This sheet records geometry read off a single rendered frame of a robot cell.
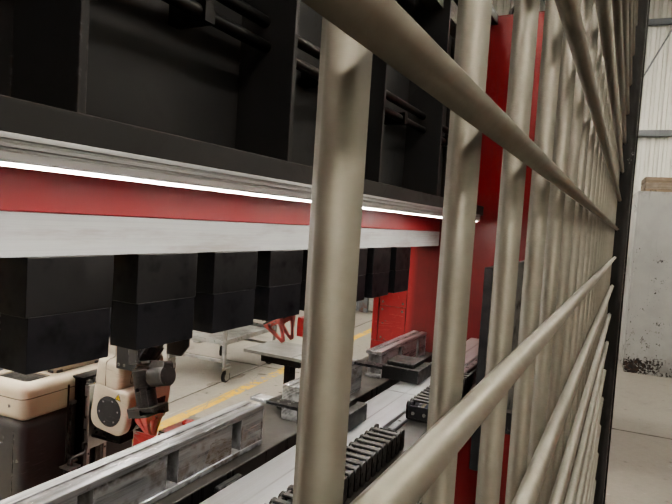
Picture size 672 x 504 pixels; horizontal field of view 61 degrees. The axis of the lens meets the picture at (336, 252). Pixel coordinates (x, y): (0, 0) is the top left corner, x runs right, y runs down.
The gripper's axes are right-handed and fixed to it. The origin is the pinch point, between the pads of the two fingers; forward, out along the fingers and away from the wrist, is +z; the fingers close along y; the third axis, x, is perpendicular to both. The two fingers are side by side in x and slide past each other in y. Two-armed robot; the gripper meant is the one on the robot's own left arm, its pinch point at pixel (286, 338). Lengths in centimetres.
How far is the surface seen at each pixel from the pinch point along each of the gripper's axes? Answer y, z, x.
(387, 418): -38, 28, -43
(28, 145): -120, -19, -60
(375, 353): 28.7, 15.6, -13.3
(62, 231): -100, -20, -38
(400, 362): -6.1, 19.7, -36.7
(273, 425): -32.1, 21.6, -7.9
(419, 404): -37, 28, -51
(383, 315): 84, 3, 3
